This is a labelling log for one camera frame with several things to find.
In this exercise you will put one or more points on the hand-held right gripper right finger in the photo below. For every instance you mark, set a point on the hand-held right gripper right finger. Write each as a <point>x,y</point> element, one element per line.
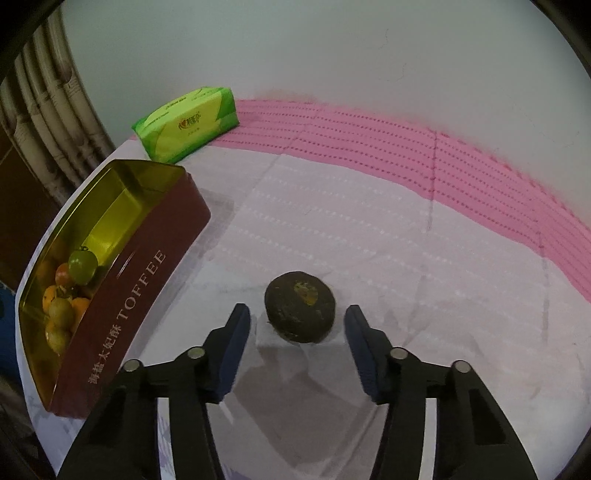
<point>364,355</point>

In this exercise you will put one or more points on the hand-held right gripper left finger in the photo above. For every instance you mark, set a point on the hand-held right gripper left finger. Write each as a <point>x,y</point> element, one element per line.
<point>231,360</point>

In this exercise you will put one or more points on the dark mangosteen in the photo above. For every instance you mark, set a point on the dark mangosteen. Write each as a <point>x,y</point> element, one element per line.
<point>300,309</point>

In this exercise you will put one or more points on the maroon tin box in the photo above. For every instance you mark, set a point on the maroon tin box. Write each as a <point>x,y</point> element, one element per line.
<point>138,295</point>

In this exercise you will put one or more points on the orange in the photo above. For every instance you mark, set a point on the orange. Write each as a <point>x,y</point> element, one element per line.
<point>47,297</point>
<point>57,340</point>
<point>81,307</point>

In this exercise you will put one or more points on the green tomato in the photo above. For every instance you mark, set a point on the green tomato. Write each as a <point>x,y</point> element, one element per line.
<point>83,266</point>

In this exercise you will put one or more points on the brown longan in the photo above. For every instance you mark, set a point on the brown longan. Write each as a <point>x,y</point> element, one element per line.
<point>61,312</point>

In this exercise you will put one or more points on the red tomato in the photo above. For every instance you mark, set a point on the red tomato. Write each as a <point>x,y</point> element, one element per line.
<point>62,275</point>

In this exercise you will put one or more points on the blue object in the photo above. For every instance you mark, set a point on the blue object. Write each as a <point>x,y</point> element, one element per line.
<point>7,318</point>

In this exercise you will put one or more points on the green tissue pack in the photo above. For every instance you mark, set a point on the green tissue pack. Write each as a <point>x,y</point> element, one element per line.
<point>184,122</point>

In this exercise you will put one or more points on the brown wooden panel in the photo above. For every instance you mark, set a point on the brown wooden panel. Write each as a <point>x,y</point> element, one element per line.
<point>23,217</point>

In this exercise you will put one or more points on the beige ribbed curtain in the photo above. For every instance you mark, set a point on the beige ribbed curtain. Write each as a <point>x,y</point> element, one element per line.
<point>51,115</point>

